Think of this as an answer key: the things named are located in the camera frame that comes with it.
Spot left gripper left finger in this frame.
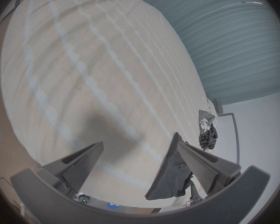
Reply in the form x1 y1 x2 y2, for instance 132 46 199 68
38 142 105 194

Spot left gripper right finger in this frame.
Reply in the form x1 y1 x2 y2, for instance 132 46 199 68
177 141 242 195

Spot black T-shirt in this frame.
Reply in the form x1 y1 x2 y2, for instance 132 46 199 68
145 132 194 201

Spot pile of clothes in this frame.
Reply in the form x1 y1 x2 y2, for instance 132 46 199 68
198 110 218 152

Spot bed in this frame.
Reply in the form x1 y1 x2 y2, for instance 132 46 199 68
0 0 240 208

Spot white printed pillow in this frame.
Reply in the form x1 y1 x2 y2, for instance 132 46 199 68
206 98 219 135

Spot grey bedside table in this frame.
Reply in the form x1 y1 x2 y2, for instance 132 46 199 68
212 99 224 114

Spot blue-green curtain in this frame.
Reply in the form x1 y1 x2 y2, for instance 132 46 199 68
117 0 267 31
175 2 280 105

